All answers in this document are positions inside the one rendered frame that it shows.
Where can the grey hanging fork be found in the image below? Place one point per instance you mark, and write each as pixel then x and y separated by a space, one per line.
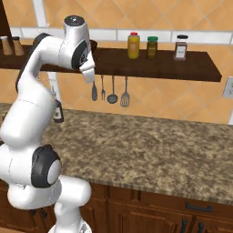
pixel 103 89

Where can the brown spice jar white label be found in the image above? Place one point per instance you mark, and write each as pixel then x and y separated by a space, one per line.
pixel 181 50

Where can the grey hanging ladle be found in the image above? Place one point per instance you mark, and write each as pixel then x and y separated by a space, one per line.
pixel 112 97

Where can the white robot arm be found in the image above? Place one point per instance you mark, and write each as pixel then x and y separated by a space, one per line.
pixel 27 121

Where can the dark brown bottle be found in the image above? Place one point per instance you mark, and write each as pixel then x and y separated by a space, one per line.
pixel 58 113

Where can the dark brown wall cabinet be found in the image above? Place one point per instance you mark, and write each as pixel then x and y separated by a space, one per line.
pixel 4 18

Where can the dark brown wooden shelf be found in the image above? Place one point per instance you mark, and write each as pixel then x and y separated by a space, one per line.
pixel 151 65

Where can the grey hanging slotted spatula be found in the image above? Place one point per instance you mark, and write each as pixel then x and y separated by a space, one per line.
pixel 125 98

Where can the yellow bottle with red cap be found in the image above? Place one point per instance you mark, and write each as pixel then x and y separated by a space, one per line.
pixel 133 47

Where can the grey wall outlet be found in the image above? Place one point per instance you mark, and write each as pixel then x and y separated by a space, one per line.
pixel 228 88

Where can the dark jar with green lid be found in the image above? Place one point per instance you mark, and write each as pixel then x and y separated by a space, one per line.
pixel 152 48

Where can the brown wooden cabinet door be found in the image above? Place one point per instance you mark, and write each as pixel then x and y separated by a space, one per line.
pixel 145 220
pixel 15 218
pixel 217 226

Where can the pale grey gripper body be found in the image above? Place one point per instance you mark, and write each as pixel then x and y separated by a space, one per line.
pixel 88 74

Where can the brown wooden drawer front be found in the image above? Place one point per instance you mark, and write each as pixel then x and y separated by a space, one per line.
pixel 182 204

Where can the grey hanging spoon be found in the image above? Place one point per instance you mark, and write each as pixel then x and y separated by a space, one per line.
pixel 94 92

